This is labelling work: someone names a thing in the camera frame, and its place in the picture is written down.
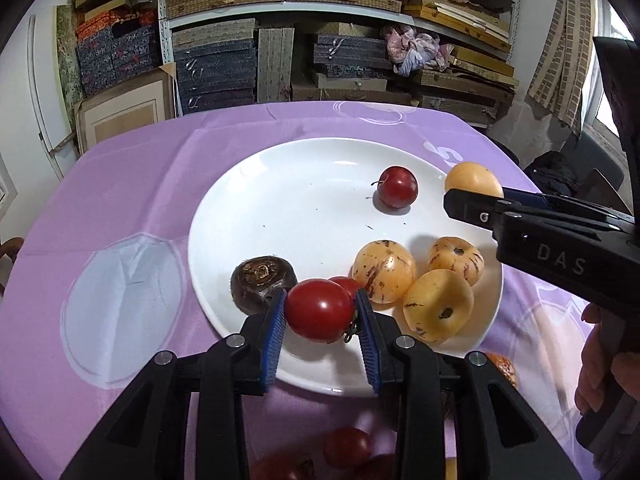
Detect pink white cloth bundle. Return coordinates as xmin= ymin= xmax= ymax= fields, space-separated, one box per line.
xmin=382 ymin=25 xmax=453 ymax=77

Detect brick pattern wallpaper sheet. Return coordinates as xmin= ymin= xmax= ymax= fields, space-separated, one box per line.
xmin=527 ymin=0 xmax=596 ymax=136

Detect white door panel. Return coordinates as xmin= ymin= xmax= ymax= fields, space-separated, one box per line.
xmin=27 ymin=15 xmax=76 ymax=181

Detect stack of dark flat boxes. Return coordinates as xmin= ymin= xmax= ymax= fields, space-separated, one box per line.
xmin=292 ymin=32 xmax=416 ymax=106

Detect black bag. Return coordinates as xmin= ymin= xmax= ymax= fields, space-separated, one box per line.
xmin=522 ymin=150 xmax=583 ymax=196

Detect white metal shelf rack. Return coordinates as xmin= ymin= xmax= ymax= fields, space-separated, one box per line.
xmin=157 ymin=0 xmax=521 ymax=128

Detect plain yellow pepino melon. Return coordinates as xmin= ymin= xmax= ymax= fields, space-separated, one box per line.
xmin=444 ymin=161 xmax=504 ymax=198

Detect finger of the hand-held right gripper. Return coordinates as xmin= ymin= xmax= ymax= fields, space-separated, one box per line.
xmin=443 ymin=188 xmax=521 ymax=233
xmin=502 ymin=187 xmax=626 ymax=217

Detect wooden picture frame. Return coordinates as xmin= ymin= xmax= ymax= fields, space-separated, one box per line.
xmin=75 ymin=62 xmax=177 ymax=153

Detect person's right hand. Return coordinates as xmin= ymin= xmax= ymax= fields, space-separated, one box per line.
xmin=574 ymin=304 xmax=640 ymax=413

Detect small red tomato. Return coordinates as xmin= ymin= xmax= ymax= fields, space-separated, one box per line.
xmin=322 ymin=427 xmax=373 ymax=470

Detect light wooden chair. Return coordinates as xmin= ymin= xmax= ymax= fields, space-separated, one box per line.
xmin=0 ymin=236 xmax=23 ymax=301

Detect stack of blue patterned boxes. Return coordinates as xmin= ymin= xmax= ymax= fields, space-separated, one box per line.
xmin=172 ymin=20 xmax=258 ymax=113

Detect white plate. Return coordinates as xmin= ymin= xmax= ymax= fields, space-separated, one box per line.
xmin=187 ymin=137 xmax=504 ymax=397

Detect large pale pepino melon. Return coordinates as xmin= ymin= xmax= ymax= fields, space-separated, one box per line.
xmin=402 ymin=268 xmax=475 ymax=344

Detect stack of blue red boxes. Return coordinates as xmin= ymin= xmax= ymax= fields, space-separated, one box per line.
xmin=75 ymin=2 xmax=161 ymax=98

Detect upright grey patterned boxes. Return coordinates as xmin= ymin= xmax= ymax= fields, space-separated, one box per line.
xmin=256 ymin=27 xmax=296 ymax=103

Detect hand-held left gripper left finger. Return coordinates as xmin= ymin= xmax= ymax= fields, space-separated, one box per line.
xmin=60 ymin=289 xmax=288 ymax=480

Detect stack of wooden flat cases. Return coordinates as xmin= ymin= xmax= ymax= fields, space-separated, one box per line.
xmin=402 ymin=0 xmax=518 ymax=126

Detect bright window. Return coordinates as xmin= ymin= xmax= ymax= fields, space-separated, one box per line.
xmin=582 ymin=0 xmax=631 ymax=151

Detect purple printed tablecloth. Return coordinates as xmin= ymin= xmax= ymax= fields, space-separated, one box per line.
xmin=0 ymin=101 xmax=616 ymax=480

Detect dark brown water chestnut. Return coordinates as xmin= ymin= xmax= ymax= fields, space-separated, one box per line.
xmin=230 ymin=256 xmax=298 ymax=317

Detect green marbled panel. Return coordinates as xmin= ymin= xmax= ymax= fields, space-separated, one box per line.
xmin=55 ymin=4 xmax=83 ymax=111

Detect small streaked pepino melon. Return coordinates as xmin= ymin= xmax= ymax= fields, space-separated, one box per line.
xmin=427 ymin=236 xmax=485 ymax=286

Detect mandarin orange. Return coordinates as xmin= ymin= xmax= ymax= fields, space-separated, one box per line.
xmin=482 ymin=352 xmax=518 ymax=388

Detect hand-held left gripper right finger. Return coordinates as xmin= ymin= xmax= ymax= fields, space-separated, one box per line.
xmin=355 ymin=289 xmax=583 ymax=480

